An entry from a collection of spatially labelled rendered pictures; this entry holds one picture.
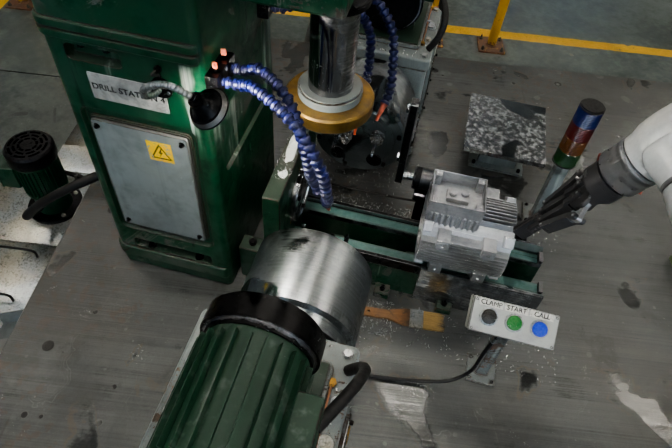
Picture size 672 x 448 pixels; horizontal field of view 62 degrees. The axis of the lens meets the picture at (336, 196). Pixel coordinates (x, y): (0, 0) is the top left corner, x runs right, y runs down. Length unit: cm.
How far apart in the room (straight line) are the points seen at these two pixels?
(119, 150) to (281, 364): 62
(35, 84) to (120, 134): 244
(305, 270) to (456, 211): 37
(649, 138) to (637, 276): 81
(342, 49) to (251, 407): 62
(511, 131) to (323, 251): 90
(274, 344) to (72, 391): 73
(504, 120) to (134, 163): 113
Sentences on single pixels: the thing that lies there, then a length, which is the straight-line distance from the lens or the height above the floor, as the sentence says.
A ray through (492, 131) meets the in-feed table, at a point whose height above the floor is 92.
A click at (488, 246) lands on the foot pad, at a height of 107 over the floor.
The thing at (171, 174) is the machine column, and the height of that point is 119.
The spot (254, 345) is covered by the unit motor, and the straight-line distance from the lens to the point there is 77.
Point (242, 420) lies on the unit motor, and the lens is 74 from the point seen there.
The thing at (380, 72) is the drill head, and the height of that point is 116.
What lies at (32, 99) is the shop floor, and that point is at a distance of 349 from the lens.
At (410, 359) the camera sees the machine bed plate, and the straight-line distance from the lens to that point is 140.
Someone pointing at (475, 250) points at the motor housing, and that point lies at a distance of 128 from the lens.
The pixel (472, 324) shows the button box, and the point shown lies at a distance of 118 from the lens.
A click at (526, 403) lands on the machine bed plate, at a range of 143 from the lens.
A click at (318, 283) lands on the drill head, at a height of 116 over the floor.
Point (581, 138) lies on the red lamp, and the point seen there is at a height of 114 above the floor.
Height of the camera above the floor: 204
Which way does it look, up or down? 49 degrees down
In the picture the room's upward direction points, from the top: 6 degrees clockwise
